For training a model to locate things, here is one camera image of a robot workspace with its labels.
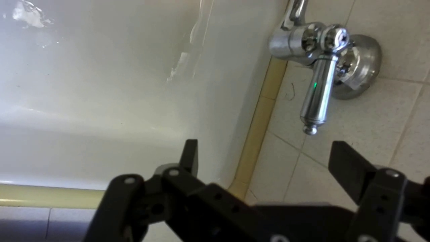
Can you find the white ceramic sink basin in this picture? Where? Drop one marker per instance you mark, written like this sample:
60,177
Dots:
89,89

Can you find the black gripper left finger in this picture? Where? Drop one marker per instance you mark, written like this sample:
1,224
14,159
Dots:
135,206

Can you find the chrome wall tap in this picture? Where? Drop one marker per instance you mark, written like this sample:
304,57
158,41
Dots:
291,42

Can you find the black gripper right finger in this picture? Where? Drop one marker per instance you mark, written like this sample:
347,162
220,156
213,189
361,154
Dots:
381,202

